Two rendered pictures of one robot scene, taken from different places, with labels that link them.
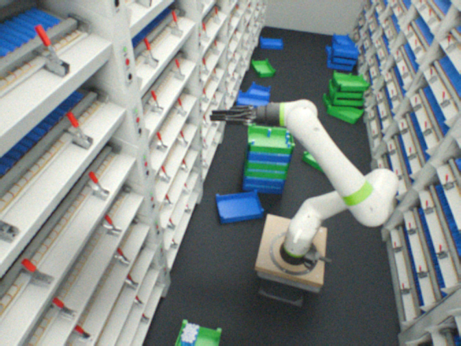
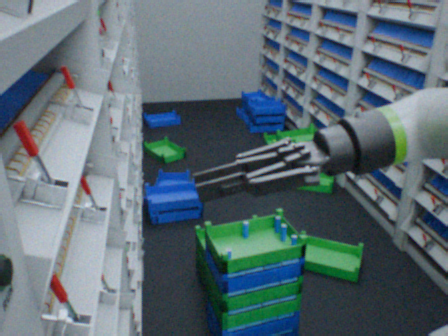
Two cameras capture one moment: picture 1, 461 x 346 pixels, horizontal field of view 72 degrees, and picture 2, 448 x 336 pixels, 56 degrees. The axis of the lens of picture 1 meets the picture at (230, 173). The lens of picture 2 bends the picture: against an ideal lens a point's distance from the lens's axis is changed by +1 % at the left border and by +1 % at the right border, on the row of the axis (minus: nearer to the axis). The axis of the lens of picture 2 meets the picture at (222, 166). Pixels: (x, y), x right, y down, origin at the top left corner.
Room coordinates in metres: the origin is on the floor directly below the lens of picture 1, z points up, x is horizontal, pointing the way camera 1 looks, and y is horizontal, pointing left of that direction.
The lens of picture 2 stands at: (0.57, 0.24, 1.29)
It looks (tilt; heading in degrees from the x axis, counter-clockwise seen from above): 25 degrees down; 341
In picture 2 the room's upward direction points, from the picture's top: straight up
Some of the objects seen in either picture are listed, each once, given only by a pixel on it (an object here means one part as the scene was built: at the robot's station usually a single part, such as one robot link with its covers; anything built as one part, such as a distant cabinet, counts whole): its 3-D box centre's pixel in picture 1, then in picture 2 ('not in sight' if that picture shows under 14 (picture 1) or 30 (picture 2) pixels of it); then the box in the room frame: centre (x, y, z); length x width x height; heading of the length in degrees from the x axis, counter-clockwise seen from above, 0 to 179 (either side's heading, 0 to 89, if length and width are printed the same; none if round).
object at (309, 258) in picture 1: (304, 253); not in sight; (0.88, -0.41, 0.36); 0.26 x 0.15 x 0.06; 69
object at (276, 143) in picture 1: (269, 139); (254, 239); (1.69, -0.25, 0.44); 0.30 x 0.20 x 0.08; 90
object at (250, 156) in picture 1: (268, 147); (253, 257); (1.69, -0.25, 0.36); 0.30 x 0.20 x 0.08; 90
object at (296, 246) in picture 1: (300, 234); not in sight; (0.91, -0.37, 0.48); 0.16 x 0.13 x 0.19; 150
